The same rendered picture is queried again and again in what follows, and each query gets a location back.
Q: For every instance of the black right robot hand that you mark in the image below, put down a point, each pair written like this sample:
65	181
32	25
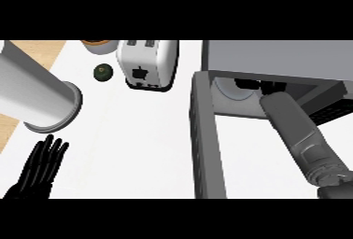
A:
249	83

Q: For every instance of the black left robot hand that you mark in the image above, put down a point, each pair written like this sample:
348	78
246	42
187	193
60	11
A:
35	174

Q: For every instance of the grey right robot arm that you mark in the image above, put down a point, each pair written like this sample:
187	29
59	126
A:
298	133

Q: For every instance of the pale round microwave turntable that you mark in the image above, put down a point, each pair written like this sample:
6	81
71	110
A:
229	90

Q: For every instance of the grey microwave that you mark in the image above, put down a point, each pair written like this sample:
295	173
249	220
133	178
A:
285	59

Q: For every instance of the grey microwave door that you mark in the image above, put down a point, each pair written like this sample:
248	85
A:
205	140

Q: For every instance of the white toaster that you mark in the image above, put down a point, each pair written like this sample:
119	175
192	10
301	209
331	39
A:
146	63

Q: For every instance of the large white cylinder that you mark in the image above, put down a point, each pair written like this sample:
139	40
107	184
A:
34	90

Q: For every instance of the dark green avocado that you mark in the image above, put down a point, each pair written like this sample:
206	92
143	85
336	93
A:
103	72

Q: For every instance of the white cup with brown contents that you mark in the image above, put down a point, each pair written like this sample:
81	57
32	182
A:
99	46

